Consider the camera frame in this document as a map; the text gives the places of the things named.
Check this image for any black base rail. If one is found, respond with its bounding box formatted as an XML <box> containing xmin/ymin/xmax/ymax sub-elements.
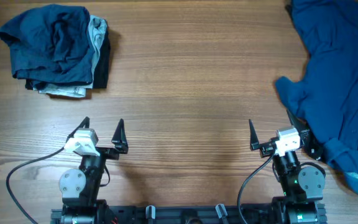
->
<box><xmin>50</xmin><ymin>202</ymin><xmax>328</xmax><ymax>224</ymax></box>

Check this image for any dark navy folded garment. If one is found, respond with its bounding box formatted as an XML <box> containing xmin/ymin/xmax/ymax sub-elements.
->
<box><xmin>0</xmin><ymin>4</ymin><xmax>94</xmax><ymax>86</ymax></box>

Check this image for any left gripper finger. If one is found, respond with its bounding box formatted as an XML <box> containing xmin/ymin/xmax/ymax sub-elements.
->
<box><xmin>111</xmin><ymin>119</ymin><xmax>129</xmax><ymax>154</ymax></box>
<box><xmin>66</xmin><ymin>116</ymin><xmax>90</xmax><ymax>141</ymax></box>

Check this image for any left black cable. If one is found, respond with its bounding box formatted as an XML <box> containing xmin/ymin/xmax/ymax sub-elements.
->
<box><xmin>6</xmin><ymin>146</ymin><xmax>67</xmax><ymax>224</ymax></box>

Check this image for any black cable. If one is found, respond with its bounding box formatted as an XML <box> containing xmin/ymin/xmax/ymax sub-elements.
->
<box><xmin>6</xmin><ymin>146</ymin><xmax>67</xmax><ymax>224</ymax></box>
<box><xmin>236</xmin><ymin>149</ymin><xmax>276</xmax><ymax>224</ymax></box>

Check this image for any right black cable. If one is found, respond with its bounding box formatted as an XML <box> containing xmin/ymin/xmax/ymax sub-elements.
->
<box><xmin>236</xmin><ymin>149</ymin><xmax>276</xmax><ymax>224</ymax></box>

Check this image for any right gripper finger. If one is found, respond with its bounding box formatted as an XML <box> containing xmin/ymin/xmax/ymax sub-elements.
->
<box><xmin>287</xmin><ymin>110</ymin><xmax>324</xmax><ymax>161</ymax></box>
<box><xmin>249</xmin><ymin>119</ymin><xmax>275</xmax><ymax>151</ymax></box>

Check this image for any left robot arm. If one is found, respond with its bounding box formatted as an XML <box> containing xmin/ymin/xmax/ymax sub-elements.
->
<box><xmin>51</xmin><ymin>117</ymin><xmax>129</xmax><ymax>224</ymax></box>

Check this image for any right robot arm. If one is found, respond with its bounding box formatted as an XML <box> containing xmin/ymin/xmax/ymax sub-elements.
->
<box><xmin>237</xmin><ymin>111</ymin><xmax>327</xmax><ymax>224</ymax></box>

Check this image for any blue polo shirt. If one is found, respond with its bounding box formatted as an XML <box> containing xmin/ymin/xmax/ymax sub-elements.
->
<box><xmin>275</xmin><ymin>0</ymin><xmax>358</xmax><ymax>194</ymax></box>

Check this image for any black shirt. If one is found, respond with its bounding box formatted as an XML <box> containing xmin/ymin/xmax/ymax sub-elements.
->
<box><xmin>285</xmin><ymin>4</ymin><xmax>292</xmax><ymax>16</ymax></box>

